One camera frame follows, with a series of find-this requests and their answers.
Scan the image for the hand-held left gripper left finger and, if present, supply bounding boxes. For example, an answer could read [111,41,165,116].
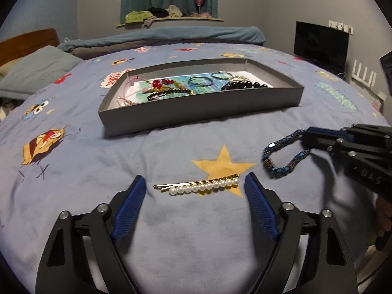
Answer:
[35,174,147,294]

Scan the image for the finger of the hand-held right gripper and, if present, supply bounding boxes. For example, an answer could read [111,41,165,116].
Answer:
[306,124,392,144]
[302,133,372,172]

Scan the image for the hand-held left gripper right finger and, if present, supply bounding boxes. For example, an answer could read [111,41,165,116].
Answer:
[244,172,359,294]

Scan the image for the blue beaded rope bracelet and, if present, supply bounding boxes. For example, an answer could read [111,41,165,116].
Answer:
[261,129,312,179]

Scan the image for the pearl hair clip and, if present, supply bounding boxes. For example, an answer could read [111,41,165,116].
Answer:
[153,174,240,196]

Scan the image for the dark large bead bracelet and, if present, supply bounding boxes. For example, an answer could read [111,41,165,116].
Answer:
[221,80,275,92]

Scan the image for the grey cardboard box tray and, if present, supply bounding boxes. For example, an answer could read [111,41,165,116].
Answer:
[98,58,305,138]

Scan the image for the purple bead bracelet gold bead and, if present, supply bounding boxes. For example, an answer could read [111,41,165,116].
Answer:
[147,88,192,101]

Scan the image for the red bead earrings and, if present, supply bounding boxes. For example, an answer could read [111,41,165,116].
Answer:
[152,79,176,90]

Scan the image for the gold chain ornament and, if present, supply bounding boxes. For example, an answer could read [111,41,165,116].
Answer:
[165,82,194,95]

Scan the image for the person's right hand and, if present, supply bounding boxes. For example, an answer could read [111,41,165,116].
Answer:
[374,195,392,251]

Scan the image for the white router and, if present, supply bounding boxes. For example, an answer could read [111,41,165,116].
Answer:
[350,59,378,87]

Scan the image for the blue cartoon printed blanket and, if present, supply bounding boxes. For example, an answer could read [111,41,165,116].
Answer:
[0,41,392,294]

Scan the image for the dark tilted panel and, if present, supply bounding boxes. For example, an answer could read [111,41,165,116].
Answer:
[379,51,392,96]

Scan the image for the black monitor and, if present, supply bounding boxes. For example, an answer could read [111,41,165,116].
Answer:
[293,21,350,74]

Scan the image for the blue-green printed paper liner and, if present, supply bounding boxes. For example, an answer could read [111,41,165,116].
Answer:
[122,73,267,106]

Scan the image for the grey folded blanket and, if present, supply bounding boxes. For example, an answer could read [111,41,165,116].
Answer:
[71,38,198,60]

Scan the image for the grey pillow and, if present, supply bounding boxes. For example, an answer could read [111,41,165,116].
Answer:
[0,45,84,100]

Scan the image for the window sill shelf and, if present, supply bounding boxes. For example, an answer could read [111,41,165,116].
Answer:
[116,16,224,28]

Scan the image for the teal folded blanket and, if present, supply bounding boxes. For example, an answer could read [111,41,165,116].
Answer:
[58,26,266,50]

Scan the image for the beige cloth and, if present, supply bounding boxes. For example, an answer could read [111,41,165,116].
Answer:
[167,4,184,18]

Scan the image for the green cloth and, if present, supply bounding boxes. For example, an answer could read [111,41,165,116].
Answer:
[124,11,156,24]

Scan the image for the wooden headboard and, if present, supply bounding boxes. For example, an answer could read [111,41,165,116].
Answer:
[0,28,60,67]

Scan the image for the black cloth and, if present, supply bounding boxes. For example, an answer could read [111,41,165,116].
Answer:
[148,7,170,18]

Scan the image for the white wall hooks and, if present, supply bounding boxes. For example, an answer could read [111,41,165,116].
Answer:
[328,20,355,34]

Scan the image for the pink cord bracelet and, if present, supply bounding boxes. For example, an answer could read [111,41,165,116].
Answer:
[116,76,149,106]

